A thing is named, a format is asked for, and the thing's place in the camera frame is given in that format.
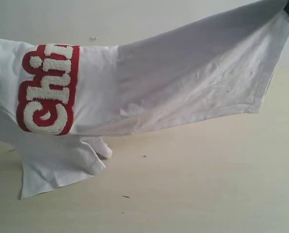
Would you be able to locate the white t-shirt red patch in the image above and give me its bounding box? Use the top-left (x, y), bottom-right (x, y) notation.
top-left (0, 0), bottom-right (289, 199)

